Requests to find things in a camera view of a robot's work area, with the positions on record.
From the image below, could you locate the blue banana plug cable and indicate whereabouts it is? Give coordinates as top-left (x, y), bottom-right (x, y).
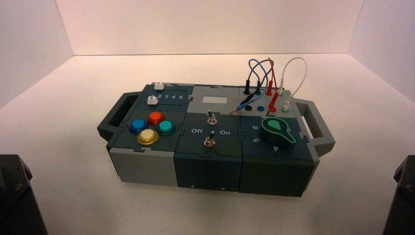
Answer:
top-left (229, 58), bottom-right (274, 115)

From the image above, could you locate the blue round push button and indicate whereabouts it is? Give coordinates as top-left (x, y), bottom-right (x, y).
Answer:
top-left (129, 118), bottom-right (149, 135)

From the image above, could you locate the green-edged dark rotary knob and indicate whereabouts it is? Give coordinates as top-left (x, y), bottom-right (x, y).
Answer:
top-left (260, 117), bottom-right (297, 151)

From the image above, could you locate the dark teal modular task box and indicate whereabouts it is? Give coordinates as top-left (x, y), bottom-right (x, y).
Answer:
top-left (97, 83), bottom-right (337, 198)

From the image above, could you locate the teal round push button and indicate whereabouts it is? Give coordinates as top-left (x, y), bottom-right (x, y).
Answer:
top-left (157, 120), bottom-right (176, 137)

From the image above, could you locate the orange round push button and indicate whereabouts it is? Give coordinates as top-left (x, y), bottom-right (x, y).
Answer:
top-left (147, 111), bottom-right (165, 126)

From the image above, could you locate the yellow round push button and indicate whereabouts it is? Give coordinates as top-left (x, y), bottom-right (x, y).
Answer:
top-left (137, 128), bottom-right (160, 146)

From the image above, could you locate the red banana plug cable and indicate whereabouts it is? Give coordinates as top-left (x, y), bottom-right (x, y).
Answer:
top-left (265, 57), bottom-right (280, 118)

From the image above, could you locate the grey display screen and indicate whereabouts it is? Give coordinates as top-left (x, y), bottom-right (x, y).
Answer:
top-left (201, 95), bottom-right (229, 105)

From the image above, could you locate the white banana plug cable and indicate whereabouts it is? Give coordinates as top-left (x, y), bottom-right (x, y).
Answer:
top-left (278, 57), bottom-right (307, 112)

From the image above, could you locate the black banana plug cable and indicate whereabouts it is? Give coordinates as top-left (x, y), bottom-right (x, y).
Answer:
top-left (240, 63), bottom-right (270, 107)

